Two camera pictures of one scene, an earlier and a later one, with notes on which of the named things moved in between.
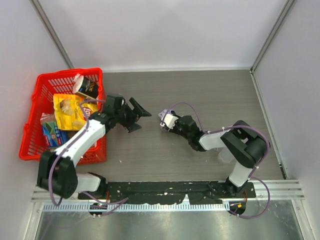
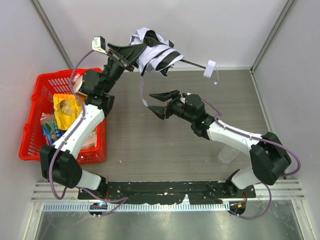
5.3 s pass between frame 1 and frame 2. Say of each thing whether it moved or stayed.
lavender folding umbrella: moved
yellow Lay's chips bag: stayed
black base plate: stayed
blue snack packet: stayed
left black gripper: moved
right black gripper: moved
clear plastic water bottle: stayed
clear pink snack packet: stayed
